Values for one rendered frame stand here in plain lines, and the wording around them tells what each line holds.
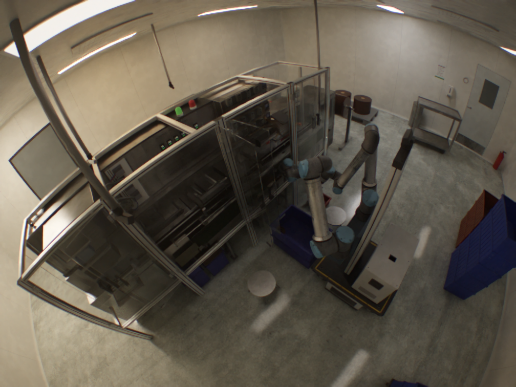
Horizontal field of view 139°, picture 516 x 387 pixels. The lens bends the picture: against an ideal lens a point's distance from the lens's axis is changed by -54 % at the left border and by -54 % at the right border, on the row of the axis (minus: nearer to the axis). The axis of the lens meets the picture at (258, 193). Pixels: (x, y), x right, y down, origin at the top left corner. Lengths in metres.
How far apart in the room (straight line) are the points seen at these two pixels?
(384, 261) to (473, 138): 4.88
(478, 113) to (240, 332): 6.25
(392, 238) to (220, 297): 1.95
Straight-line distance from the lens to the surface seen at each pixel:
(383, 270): 1.85
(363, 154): 1.65
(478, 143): 6.29
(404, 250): 2.01
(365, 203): 1.92
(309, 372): 2.45
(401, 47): 5.80
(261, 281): 2.32
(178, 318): 2.78
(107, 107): 4.58
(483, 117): 6.06
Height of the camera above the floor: 2.43
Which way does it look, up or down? 47 degrees down
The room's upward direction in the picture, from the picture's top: 12 degrees counter-clockwise
